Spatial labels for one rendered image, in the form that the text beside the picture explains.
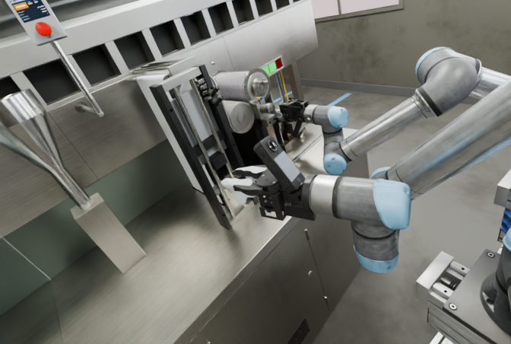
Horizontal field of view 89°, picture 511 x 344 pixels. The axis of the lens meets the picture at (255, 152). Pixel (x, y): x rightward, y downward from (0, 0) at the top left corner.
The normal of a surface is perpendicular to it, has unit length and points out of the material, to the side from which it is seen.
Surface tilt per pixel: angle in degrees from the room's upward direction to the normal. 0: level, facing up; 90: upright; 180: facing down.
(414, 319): 0
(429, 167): 74
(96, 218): 90
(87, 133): 90
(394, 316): 0
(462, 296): 0
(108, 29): 90
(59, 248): 90
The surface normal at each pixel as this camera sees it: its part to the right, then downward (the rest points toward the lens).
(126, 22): 0.67, 0.19
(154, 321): -0.29, -0.82
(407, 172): -0.91, 0.00
